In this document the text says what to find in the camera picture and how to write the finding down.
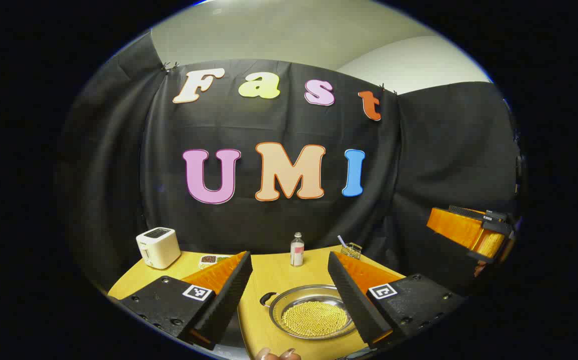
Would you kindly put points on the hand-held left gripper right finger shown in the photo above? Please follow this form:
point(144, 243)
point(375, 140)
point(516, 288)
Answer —
point(351, 300)

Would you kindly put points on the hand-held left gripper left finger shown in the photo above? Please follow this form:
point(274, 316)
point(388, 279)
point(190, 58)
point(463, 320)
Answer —
point(229, 295)

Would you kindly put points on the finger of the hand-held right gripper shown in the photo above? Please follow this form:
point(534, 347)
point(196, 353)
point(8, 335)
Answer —
point(456, 227)

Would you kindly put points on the pile of yellow soybeans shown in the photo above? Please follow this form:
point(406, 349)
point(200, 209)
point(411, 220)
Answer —
point(313, 320)

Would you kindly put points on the white divided bean dish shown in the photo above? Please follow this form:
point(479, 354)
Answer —
point(210, 260)

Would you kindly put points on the striped drinking straw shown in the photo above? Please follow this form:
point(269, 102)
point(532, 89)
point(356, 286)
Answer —
point(341, 241)

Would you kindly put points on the clear bottle with pink label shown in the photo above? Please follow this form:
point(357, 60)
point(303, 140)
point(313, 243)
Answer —
point(296, 252)

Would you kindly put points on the white toaster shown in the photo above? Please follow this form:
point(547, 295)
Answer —
point(159, 247)

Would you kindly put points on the black binder clip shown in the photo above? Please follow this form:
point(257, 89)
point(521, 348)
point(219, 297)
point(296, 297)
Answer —
point(169, 66)
point(387, 89)

